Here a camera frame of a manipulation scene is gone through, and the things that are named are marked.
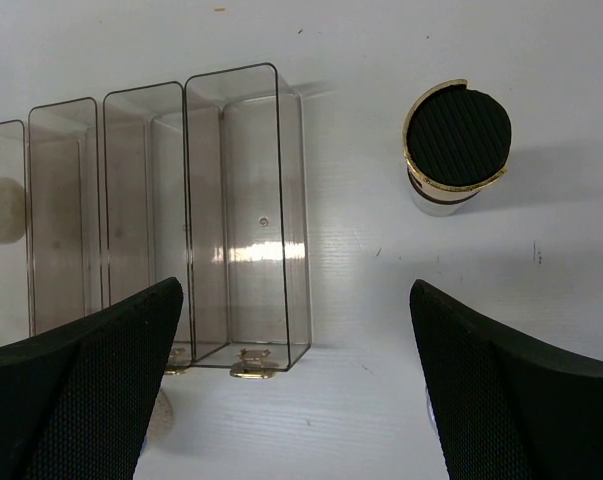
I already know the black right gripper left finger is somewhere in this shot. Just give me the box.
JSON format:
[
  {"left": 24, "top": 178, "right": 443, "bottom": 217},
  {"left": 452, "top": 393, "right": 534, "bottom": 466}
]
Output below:
[{"left": 0, "top": 277, "right": 183, "bottom": 479}]

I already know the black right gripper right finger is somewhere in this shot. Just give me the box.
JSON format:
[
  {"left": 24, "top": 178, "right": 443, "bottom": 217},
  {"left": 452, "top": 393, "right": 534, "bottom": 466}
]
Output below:
[{"left": 409, "top": 280, "right": 603, "bottom": 479}]

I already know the yellow cap spice bottle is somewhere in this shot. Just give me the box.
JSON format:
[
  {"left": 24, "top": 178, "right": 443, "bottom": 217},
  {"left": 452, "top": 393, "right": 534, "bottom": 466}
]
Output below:
[{"left": 0, "top": 176, "right": 26, "bottom": 245}]

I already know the black gold cap spice bottle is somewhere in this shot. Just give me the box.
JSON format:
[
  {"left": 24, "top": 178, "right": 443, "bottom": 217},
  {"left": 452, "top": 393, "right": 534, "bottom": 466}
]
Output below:
[{"left": 402, "top": 79, "right": 512, "bottom": 217}]

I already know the clear bin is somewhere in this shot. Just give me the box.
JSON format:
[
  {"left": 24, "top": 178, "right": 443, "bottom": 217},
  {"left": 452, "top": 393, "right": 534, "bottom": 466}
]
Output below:
[
  {"left": 184, "top": 62, "right": 312, "bottom": 380},
  {"left": 102, "top": 81, "right": 195, "bottom": 376},
  {"left": 27, "top": 97, "right": 103, "bottom": 335},
  {"left": 0, "top": 120, "right": 30, "bottom": 346}
]

